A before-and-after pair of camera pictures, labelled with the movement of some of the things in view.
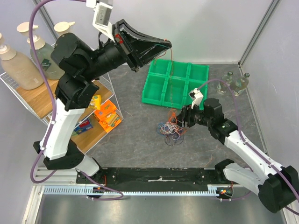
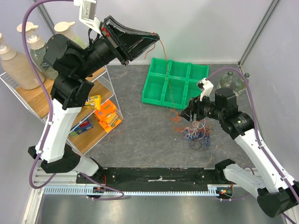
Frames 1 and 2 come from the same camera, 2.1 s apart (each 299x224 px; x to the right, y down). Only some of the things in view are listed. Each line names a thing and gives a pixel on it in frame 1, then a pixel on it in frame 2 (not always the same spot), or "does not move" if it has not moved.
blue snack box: [85, 125] does not move
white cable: [169, 128] -> [197, 129]
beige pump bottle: [24, 72] does not move
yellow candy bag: [96, 102] does not move
